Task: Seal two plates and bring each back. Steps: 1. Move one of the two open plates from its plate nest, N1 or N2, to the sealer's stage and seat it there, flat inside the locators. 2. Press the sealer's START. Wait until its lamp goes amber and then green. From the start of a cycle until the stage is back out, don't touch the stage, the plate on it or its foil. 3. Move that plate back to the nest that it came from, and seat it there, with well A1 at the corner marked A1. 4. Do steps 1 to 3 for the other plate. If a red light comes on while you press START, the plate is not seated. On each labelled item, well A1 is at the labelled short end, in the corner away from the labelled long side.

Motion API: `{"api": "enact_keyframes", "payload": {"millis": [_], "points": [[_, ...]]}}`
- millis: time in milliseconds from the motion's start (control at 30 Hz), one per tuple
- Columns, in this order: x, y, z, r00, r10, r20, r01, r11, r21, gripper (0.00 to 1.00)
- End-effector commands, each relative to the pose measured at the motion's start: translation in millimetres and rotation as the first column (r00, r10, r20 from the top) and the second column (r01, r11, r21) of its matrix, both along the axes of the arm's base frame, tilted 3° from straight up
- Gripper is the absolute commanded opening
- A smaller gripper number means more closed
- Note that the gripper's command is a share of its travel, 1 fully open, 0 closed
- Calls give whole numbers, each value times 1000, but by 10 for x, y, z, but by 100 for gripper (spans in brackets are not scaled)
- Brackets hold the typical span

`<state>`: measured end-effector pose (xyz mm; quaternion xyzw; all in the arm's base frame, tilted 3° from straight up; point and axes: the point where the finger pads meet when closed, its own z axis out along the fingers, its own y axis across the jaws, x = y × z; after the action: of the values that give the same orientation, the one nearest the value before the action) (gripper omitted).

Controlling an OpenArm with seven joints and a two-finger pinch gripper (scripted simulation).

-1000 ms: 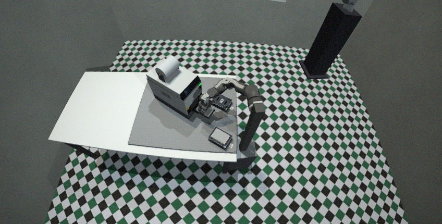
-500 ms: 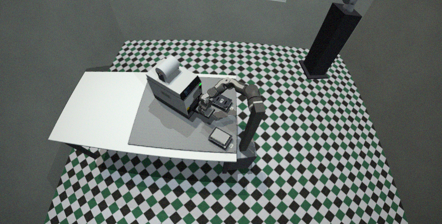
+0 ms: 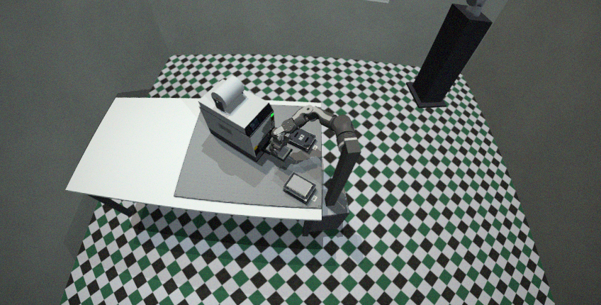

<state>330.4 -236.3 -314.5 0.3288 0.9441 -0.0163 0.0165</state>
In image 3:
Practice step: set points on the white horizontal cylinder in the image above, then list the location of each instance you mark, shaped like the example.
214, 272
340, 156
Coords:
228, 91

